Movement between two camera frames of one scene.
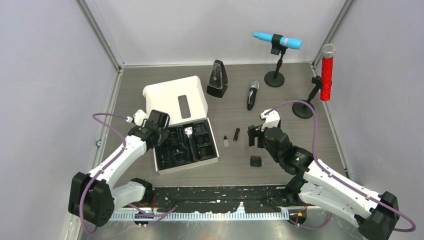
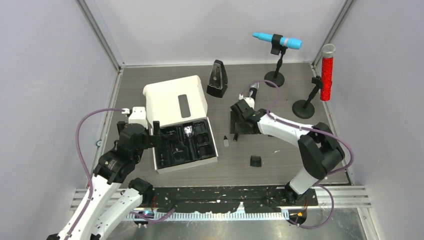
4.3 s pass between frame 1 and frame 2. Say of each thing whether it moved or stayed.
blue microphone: stayed
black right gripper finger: moved
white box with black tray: stayed
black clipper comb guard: stayed
